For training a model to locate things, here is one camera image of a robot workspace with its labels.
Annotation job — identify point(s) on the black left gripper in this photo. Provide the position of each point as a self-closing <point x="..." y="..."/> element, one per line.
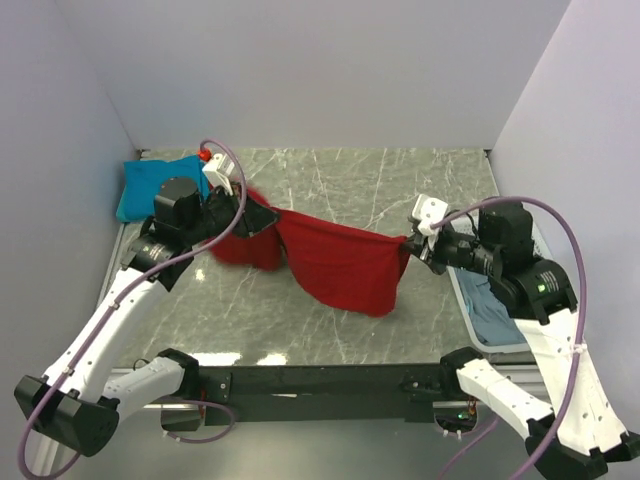
<point x="256" y="216"/>

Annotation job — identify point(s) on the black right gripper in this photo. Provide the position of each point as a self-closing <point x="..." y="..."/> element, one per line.
<point x="428" y="247"/>

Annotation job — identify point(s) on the red t shirt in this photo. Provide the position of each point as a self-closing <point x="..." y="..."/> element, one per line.
<point x="340" y="266"/>

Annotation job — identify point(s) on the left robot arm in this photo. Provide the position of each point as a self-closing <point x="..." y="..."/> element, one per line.
<point x="110" y="320"/>

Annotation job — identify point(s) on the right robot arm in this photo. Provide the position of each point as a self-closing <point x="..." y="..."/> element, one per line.
<point x="540" y="340"/>

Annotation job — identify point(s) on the white plastic basket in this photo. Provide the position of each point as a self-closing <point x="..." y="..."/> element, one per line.
<point x="475" y="342"/>

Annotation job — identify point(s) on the grey blue t shirt in basket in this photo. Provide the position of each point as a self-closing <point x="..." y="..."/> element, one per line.
<point x="489" y="319"/>

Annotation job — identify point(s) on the folded blue t shirt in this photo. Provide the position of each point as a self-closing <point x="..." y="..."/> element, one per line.
<point x="151" y="174"/>

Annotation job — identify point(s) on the folded teal t shirt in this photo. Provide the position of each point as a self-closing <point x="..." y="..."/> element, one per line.
<point x="135" y="205"/>

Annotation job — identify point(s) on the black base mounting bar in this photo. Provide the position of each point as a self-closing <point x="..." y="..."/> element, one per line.
<point x="336" y="392"/>

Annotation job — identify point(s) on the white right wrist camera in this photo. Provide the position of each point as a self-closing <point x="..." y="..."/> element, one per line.
<point x="426" y="212"/>

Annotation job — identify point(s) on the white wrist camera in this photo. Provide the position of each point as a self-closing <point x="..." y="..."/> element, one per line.
<point x="426" y="212"/>
<point x="217" y="169"/>

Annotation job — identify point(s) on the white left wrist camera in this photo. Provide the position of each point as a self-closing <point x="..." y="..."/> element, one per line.
<point x="217" y="169"/>

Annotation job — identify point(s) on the aluminium frame rail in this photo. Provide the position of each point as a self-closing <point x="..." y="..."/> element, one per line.
<point x="81" y="404"/>

